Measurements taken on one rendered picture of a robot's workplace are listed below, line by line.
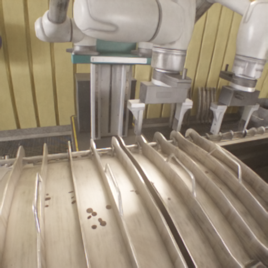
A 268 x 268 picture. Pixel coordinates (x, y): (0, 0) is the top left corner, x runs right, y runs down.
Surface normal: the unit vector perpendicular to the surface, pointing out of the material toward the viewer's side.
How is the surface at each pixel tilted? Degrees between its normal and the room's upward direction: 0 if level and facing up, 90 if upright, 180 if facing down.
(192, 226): 8
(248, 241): 90
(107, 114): 90
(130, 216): 3
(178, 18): 89
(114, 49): 90
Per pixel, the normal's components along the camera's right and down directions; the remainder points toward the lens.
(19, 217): 0.08, -0.88
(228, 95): -0.94, 0.10
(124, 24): 0.34, 0.76
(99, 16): 0.13, 0.62
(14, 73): 0.34, 0.47
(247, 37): -0.78, 0.26
